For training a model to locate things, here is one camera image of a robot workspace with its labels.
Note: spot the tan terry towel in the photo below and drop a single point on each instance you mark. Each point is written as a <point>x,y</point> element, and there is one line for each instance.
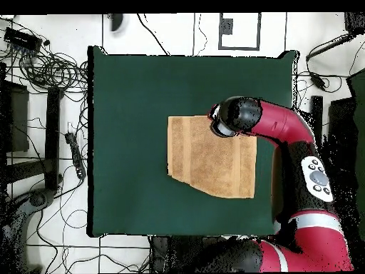
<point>211,159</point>

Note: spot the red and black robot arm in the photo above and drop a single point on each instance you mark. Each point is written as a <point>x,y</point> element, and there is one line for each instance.
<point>285,125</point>

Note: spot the black flat panel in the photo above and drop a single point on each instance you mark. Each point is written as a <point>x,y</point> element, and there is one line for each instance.
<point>17,120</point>
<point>342,122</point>

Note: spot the dark green table cloth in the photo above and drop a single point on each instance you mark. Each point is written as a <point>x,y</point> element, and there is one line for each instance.
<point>137,114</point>

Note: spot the black upright bar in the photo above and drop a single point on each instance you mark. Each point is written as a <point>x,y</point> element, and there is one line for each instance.
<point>317,111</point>
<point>52,137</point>

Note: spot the black power adapter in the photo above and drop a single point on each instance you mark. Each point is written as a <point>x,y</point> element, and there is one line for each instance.
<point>318,81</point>

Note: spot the person's dark shoe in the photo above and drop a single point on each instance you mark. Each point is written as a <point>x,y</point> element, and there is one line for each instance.
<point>116,22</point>

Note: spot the black power strip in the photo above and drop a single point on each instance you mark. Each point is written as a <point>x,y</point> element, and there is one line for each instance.
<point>74,154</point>

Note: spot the black rod with head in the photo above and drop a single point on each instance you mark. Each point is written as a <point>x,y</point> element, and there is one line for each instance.
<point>355,22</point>

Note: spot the black stand base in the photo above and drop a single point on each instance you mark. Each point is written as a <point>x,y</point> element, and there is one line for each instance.
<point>37,198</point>

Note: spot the black electronics box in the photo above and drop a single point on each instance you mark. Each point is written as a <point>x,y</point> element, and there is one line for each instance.
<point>22,38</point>

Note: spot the grey rectangular frame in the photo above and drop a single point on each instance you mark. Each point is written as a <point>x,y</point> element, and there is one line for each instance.
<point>259,31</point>

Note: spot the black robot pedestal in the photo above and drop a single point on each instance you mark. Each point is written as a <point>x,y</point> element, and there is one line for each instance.
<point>159,254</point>

